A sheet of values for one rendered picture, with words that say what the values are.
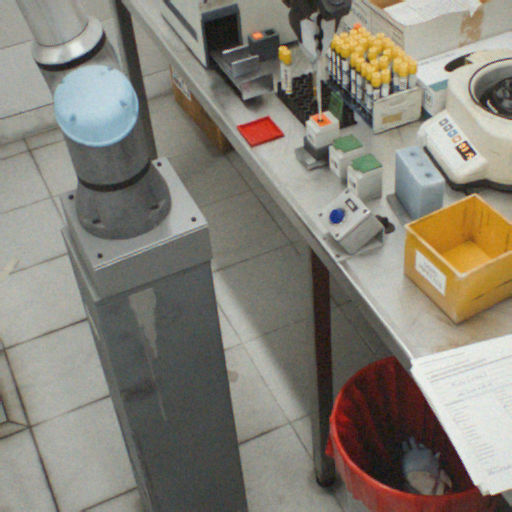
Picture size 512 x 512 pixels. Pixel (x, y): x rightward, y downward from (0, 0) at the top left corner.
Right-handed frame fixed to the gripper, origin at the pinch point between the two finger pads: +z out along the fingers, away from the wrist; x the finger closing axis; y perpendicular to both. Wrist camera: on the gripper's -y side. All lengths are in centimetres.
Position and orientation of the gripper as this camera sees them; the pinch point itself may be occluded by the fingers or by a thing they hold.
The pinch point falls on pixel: (318, 56)
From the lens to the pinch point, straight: 155.3
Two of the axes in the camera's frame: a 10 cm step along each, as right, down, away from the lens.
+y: -4.2, -6.0, 6.8
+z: 0.8, 7.3, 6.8
